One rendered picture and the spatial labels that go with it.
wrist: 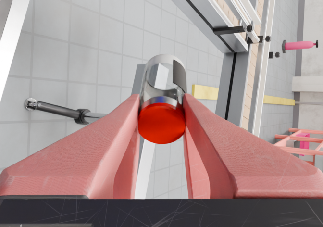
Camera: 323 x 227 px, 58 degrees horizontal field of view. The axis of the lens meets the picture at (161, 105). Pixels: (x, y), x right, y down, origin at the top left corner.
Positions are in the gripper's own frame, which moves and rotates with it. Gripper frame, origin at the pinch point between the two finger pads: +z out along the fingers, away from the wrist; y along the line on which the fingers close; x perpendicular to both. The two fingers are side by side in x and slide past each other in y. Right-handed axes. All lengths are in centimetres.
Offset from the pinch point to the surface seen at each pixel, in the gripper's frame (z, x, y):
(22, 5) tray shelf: 29.5, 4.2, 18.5
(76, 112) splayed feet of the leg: 102, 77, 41
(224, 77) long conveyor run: 77, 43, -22
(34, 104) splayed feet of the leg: 97, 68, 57
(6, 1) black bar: 26.1, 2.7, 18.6
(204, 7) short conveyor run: 66, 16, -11
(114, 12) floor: 165, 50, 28
